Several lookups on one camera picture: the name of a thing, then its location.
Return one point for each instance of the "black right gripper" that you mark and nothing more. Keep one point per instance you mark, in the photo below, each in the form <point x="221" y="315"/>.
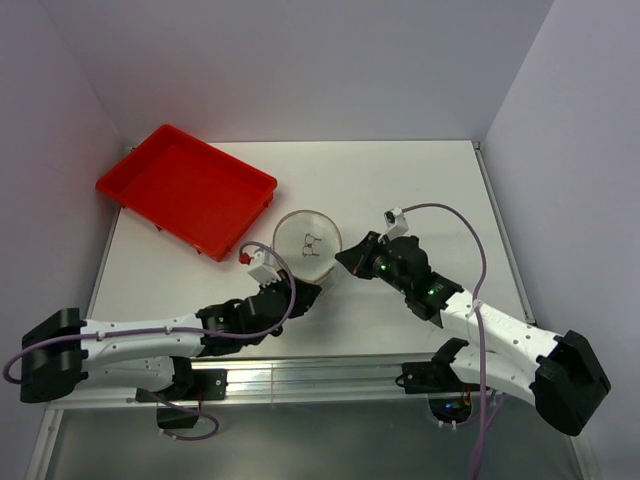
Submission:
<point x="357" y="258"/>

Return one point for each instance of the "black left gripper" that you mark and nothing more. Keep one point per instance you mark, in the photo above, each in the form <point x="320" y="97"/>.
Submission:
<point x="288" y="286"/>

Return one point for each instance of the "white mesh laundry bag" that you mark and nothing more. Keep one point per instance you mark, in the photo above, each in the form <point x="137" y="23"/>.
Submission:
<point x="308" y="241"/>

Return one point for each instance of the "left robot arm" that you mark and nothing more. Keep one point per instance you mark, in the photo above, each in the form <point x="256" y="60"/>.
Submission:
<point x="66" y="350"/>

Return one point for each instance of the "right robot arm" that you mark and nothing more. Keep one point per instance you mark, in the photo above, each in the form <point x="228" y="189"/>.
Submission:
<point x="559" y="374"/>

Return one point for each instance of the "red plastic tray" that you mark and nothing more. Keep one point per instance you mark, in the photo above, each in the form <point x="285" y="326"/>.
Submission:
<point x="203" y="196"/>

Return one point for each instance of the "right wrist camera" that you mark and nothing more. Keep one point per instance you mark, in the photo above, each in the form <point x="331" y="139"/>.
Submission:
<point x="396" y="225"/>

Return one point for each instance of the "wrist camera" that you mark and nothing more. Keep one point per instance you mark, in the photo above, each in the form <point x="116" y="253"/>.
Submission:
<point x="260" y="266"/>
<point x="396" y="225"/>

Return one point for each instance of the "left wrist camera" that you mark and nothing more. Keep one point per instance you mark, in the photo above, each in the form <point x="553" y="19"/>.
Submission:
<point x="260" y="266"/>

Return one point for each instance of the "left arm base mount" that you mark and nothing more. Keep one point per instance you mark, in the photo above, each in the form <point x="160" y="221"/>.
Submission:
<point x="200" y="382"/>

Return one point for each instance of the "aluminium mounting rail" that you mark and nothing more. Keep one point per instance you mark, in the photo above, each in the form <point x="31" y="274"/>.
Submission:
<point x="322" y="379"/>

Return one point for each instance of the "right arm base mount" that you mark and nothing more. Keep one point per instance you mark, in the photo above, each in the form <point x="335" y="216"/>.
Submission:
<point x="435" y="375"/>

